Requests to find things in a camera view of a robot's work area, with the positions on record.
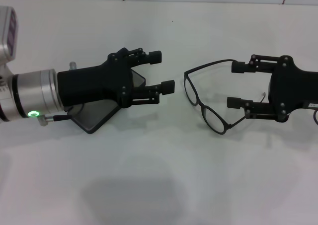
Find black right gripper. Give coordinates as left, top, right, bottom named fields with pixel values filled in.
left=227, top=54, right=318, bottom=123

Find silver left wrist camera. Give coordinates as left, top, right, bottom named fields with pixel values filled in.
left=0, top=5, right=20, bottom=61

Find black cable with silver connector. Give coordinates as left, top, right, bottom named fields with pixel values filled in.
left=37, top=103, right=85, bottom=127

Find black glasses case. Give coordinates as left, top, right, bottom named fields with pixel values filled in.
left=66, top=69, right=147, bottom=135

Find black glasses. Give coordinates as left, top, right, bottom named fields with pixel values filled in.
left=183, top=58, right=249, bottom=136

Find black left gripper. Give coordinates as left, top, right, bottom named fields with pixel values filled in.
left=57, top=47, right=175, bottom=113

